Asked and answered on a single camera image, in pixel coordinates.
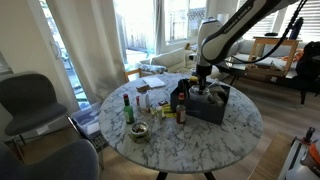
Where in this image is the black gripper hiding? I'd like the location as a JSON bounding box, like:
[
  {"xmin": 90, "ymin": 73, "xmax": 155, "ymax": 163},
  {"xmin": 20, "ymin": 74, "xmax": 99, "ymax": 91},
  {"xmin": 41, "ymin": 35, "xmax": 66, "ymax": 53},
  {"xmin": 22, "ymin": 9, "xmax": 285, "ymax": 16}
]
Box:
[{"xmin": 196, "ymin": 65, "xmax": 212, "ymax": 92}]

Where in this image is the grey-white cup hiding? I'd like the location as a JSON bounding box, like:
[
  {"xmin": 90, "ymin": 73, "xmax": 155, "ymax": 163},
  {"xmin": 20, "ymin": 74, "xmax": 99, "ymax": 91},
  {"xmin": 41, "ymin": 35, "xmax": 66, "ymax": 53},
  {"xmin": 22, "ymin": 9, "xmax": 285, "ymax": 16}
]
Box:
[{"xmin": 189, "ymin": 85, "xmax": 209, "ymax": 103}]

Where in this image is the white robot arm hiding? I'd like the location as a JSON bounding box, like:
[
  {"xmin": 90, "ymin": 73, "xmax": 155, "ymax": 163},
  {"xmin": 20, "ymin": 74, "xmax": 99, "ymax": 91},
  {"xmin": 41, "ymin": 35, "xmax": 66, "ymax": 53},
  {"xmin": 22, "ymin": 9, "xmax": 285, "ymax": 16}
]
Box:
[{"xmin": 196, "ymin": 0, "xmax": 298, "ymax": 92}]

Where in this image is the dark blue storage box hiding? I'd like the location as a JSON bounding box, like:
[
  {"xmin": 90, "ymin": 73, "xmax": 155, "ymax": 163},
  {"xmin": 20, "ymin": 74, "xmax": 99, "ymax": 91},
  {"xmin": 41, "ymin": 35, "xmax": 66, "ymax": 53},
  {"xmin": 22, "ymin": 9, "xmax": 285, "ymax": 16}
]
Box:
[{"xmin": 170, "ymin": 79, "xmax": 230, "ymax": 125}]

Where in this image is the small brown box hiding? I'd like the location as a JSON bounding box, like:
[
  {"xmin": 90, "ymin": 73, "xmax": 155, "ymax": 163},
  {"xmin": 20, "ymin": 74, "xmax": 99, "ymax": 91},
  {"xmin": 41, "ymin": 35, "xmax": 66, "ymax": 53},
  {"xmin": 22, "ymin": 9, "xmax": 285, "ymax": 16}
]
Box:
[{"xmin": 136, "ymin": 84, "xmax": 150, "ymax": 93}]

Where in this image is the yellow-lidded jar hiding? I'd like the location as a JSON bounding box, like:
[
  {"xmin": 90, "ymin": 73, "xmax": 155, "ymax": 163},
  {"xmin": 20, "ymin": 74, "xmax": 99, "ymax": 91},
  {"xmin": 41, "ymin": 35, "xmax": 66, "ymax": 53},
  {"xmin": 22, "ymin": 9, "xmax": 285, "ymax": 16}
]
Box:
[{"xmin": 189, "ymin": 76, "xmax": 198, "ymax": 86}]

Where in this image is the brown sauce bottle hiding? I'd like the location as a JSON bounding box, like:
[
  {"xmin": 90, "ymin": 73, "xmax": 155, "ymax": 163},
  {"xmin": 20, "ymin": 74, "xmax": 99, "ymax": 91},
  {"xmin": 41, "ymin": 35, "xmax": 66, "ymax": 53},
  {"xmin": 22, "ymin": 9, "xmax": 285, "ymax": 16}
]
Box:
[{"xmin": 176, "ymin": 93, "xmax": 186, "ymax": 124}]

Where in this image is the cream sofa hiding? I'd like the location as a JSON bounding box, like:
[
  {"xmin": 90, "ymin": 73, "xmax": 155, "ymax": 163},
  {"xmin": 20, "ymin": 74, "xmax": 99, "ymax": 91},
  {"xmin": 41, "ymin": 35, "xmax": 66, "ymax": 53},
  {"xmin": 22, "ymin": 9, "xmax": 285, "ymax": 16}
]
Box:
[{"xmin": 138, "ymin": 40, "xmax": 234, "ymax": 81}]

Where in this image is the yellow packet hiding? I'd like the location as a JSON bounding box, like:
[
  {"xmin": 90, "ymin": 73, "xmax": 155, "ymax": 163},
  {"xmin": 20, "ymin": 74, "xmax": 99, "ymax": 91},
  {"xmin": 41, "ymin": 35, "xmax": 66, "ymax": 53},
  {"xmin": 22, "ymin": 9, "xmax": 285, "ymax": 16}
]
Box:
[{"xmin": 163, "ymin": 105, "xmax": 176, "ymax": 118}]

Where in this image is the round marble table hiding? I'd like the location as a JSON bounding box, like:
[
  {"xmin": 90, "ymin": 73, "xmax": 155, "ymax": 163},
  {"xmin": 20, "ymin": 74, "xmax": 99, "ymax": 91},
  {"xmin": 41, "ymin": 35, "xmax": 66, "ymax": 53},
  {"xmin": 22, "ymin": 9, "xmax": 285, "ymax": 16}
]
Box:
[{"xmin": 99, "ymin": 78, "xmax": 263, "ymax": 174}]

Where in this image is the small glass jar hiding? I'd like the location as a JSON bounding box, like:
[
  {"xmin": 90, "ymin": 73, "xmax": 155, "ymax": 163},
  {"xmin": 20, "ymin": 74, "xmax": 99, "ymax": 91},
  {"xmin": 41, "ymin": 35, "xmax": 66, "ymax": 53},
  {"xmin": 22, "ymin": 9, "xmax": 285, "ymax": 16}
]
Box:
[{"xmin": 156, "ymin": 106, "xmax": 163, "ymax": 121}]

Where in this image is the white notebook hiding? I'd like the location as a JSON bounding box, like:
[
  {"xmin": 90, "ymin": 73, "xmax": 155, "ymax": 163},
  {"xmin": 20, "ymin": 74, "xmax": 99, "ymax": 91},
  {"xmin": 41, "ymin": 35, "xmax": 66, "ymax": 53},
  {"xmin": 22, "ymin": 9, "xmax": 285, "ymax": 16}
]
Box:
[{"xmin": 143, "ymin": 77, "xmax": 165, "ymax": 88}]

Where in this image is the patterned cushion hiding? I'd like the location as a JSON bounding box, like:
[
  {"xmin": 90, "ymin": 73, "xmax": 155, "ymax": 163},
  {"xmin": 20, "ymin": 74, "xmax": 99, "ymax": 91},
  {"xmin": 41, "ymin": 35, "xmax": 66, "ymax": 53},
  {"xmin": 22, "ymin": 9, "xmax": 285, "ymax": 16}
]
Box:
[{"xmin": 140, "ymin": 64, "xmax": 167, "ymax": 74}]

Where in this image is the white plastic bottle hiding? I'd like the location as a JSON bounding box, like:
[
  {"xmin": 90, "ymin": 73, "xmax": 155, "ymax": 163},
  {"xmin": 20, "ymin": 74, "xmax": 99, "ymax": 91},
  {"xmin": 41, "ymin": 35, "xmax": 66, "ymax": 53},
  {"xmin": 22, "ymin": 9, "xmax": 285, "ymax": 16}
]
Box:
[{"xmin": 139, "ymin": 91, "xmax": 150, "ymax": 111}]

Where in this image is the wooden chair back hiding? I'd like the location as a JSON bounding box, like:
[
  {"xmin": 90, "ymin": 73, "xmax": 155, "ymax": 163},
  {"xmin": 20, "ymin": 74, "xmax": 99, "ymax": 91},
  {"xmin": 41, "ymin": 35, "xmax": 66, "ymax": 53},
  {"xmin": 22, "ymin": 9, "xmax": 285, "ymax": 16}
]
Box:
[{"xmin": 124, "ymin": 68, "xmax": 142, "ymax": 83}]

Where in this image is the small red-capped bottle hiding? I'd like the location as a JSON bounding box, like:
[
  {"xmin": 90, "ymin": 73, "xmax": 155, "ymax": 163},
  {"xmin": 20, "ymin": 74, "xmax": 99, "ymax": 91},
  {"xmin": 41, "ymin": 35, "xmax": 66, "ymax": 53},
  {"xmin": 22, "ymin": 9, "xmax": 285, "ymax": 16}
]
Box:
[{"xmin": 135, "ymin": 96, "xmax": 141, "ymax": 111}]

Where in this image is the round tin with lid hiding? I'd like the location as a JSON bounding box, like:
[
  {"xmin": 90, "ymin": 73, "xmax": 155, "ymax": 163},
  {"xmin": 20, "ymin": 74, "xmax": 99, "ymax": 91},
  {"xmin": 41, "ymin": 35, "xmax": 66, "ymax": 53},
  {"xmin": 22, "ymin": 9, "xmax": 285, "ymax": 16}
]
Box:
[{"xmin": 129, "ymin": 122, "xmax": 149, "ymax": 143}]

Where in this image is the green glass bottle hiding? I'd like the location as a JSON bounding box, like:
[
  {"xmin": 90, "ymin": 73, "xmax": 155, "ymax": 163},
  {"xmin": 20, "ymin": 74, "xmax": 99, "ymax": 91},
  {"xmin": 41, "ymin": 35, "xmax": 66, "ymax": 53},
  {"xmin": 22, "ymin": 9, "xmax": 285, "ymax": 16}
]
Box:
[{"xmin": 123, "ymin": 94, "xmax": 134, "ymax": 124}]

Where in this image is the black backpack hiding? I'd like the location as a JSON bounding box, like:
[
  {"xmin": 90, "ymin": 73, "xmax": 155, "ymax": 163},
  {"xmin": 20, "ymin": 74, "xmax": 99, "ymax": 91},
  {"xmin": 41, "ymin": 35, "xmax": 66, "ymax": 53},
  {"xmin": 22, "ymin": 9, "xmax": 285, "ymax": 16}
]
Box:
[{"xmin": 294, "ymin": 41, "xmax": 320, "ymax": 92}]

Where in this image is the dark blue water bottle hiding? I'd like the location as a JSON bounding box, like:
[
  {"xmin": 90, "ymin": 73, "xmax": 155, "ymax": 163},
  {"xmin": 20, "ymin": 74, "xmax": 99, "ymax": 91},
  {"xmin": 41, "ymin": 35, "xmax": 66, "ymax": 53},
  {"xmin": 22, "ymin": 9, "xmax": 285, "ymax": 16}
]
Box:
[{"xmin": 289, "ymin": 17, "xmax": 304, "ymax": 40}]

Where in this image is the clear plastic storage bin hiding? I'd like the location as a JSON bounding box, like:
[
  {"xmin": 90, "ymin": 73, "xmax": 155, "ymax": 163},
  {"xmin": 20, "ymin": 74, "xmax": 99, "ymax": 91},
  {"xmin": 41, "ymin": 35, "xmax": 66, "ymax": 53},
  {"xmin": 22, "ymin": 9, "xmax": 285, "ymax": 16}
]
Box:
[{"xmin": 71, "ymin": 102, "xmax": 108, "ymax": 152}]

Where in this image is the white curtain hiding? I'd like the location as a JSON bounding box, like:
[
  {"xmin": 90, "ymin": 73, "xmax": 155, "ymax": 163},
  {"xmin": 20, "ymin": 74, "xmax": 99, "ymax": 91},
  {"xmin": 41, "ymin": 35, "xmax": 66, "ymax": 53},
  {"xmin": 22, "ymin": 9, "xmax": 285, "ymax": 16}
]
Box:
[{"xmin": 44, "ymin": 0, "xmax": 128, "ymax": 105}]

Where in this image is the orange white spray bottle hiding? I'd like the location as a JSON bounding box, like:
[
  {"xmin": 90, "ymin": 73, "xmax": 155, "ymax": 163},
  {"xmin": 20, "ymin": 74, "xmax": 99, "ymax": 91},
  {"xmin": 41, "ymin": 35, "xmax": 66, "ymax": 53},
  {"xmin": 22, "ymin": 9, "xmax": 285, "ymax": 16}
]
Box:
[{"xmin": 285, "ymin": 127, "xmax": 320, "ymax": 180}]

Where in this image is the grey chair front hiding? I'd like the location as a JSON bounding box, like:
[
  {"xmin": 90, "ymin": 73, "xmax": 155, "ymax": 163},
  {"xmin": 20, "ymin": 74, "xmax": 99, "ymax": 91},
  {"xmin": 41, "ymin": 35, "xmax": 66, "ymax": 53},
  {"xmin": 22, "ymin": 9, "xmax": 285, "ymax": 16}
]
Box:
[{"xmin": 0, "ymin": 139, "xmax": 99, "ymax": 180}]

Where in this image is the grey chair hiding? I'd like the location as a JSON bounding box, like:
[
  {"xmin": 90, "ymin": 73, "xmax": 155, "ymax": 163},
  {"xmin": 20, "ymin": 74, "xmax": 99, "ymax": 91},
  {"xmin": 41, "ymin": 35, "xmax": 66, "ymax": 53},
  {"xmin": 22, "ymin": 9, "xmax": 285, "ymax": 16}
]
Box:
[
  {"xmin": 0, "ymin": 139, "xmax": 99, "ymax": 180},
  {"xmin": 0, "ymin": 73, "xmax": 73, "ymax": 160}
]

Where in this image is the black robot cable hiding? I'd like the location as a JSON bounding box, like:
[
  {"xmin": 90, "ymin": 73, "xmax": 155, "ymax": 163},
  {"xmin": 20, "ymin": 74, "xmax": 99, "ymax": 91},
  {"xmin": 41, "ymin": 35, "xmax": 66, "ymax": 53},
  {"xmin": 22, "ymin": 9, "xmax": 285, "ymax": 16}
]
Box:
[{"xmin": 229, "ymin": 0, "xmax": 309, "ymax": 65}]

